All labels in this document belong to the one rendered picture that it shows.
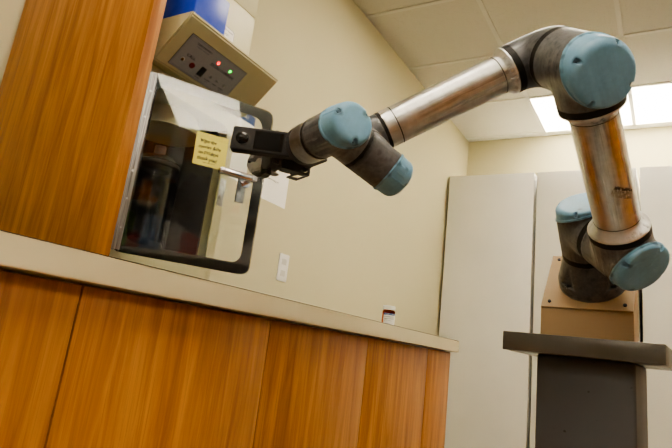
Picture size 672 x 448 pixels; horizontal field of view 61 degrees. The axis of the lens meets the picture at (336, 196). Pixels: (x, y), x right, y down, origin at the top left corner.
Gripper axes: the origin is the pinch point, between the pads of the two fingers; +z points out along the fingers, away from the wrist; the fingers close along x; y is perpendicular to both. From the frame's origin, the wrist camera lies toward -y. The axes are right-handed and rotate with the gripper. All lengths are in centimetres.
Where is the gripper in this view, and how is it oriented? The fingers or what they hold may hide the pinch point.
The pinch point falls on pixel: (248, 163)
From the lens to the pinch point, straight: 119.5
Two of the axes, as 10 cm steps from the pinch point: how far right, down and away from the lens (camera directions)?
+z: -5.5, 1.6, 8.2
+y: 8.3, 2.4, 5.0
